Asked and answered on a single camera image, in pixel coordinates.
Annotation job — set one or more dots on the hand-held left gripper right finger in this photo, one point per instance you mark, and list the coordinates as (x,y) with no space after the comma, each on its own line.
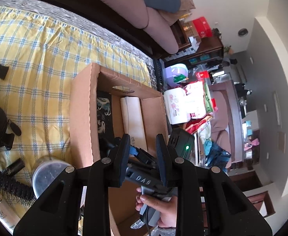
(161,162)

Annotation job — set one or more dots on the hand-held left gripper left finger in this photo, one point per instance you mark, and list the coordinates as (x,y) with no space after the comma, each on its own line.
(123,162)

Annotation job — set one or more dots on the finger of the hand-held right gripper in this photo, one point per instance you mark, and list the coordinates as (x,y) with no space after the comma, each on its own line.
(109,143)
(144,156)

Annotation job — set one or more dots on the dark box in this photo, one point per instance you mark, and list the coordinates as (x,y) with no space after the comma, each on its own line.
(106,118)

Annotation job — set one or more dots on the cream box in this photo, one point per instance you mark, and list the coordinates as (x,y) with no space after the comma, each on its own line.
(133,123)

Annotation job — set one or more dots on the brown cardboard box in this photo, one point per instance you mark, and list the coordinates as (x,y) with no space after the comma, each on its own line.
(82,108)

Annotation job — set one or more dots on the black hair brush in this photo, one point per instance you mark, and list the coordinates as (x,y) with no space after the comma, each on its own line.
(13,189)

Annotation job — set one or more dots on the person's right hand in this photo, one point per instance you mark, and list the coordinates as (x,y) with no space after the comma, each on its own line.
(166,209)

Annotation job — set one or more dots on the blue cloth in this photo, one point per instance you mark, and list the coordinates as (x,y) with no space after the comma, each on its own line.
(216,153)

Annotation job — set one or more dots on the white tissue roll pack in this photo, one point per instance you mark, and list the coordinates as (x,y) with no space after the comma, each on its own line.
(176,105)

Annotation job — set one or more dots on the red and white packet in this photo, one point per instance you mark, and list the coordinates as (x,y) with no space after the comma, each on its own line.
(195,98)

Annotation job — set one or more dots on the brown armchair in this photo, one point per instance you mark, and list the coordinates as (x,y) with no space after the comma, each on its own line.
(226,118)

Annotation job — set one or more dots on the clear plastic jar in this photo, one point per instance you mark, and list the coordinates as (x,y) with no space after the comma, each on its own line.
(47,174)

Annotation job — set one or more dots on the purple plastic tub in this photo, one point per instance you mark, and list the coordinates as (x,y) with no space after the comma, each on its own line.
(177,72)

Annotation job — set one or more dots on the black keyboard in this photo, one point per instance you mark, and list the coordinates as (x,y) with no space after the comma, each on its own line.
(158,76)

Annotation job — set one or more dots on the black cosmetic tube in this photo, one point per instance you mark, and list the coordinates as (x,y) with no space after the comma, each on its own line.
(15,167)

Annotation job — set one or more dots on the dark wooden cabinet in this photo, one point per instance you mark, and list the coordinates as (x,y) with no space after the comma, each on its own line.
(207,46)

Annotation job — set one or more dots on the yellow checked cloth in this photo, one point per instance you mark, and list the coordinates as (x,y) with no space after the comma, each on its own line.
(40,66)

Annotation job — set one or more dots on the red box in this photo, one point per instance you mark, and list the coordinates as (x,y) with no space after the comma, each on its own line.
(203,27)

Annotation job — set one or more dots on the brown sofa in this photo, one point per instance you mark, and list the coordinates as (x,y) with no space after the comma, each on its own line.
(153,22)

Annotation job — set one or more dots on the grey patterned blanket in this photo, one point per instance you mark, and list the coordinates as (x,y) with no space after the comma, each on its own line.
(85,22)

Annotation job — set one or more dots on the cream cosmetic bottle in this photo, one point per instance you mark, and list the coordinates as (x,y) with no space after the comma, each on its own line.
(0,211)

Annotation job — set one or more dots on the grey pillow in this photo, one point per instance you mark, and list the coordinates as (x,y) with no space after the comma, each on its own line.
(161,1)

